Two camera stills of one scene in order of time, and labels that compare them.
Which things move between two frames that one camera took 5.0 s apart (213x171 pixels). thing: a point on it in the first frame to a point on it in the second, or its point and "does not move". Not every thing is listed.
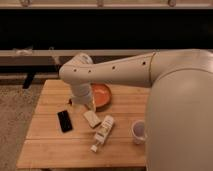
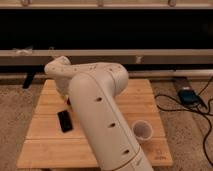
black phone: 64,121 does not move
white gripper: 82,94 to 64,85
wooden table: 67,135 does not move
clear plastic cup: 138,129 does not move
